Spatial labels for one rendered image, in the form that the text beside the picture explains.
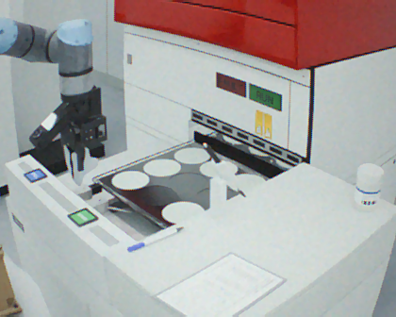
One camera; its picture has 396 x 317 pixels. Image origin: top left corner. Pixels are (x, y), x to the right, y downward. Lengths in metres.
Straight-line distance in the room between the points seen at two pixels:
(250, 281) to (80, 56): 0.54
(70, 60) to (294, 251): 0.59
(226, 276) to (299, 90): 0.58
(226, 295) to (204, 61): 0.85
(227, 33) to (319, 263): 0.69
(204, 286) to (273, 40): 0.65
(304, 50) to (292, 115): 0.20
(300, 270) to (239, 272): 0.12
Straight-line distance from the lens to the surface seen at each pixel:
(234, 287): 1.04
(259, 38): 1.43
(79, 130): 1.15
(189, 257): 1.13
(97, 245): 1.18
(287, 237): 1.19
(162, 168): 1.59
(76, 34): 1.08
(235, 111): 1.64
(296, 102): 1.47
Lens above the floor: 1.63
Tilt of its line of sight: 26 degrees down
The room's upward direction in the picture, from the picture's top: straight up
